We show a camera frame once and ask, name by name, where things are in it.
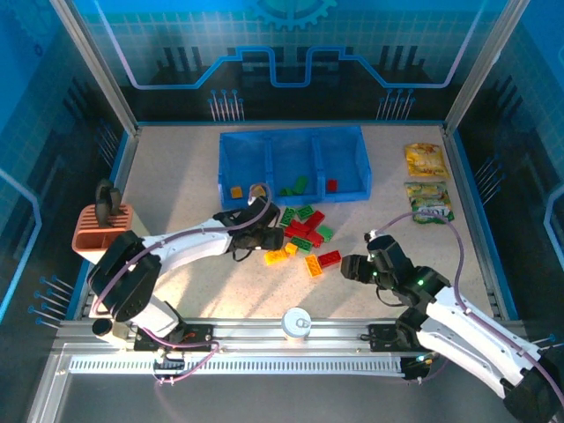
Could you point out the yellow snack bag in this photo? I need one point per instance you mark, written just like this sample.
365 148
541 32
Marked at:
425 159

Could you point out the long green lego brick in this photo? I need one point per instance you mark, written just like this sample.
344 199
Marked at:
301 184

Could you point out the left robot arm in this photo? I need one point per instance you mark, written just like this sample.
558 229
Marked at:
132 282

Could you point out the orange slotted rack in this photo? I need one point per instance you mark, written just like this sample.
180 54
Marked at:
88 238

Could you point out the green snack bag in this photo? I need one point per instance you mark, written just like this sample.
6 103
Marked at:
429 200

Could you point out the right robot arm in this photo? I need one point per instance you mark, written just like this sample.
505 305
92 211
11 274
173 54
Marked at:
462 343

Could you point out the small yellow lego brick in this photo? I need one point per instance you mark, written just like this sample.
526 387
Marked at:
291 249

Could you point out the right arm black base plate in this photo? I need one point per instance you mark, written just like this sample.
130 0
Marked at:
381 337

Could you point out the black round knob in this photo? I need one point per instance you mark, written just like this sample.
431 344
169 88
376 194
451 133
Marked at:
102 327

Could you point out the small green lego brick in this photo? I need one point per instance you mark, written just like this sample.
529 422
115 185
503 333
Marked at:
286 192

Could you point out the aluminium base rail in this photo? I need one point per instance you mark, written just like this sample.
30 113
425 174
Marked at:
251 335

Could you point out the aluminium frame post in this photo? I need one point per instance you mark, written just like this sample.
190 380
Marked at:
94 66
483 61

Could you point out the orange lego brick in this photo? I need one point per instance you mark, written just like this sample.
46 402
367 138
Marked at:
237 192
313 265

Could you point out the white metal can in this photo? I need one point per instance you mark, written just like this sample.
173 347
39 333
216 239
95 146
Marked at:
296 324

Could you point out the small red lego brick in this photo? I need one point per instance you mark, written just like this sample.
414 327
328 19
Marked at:
332 185

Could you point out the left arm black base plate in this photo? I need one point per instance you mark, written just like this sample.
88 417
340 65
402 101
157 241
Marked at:
198 341

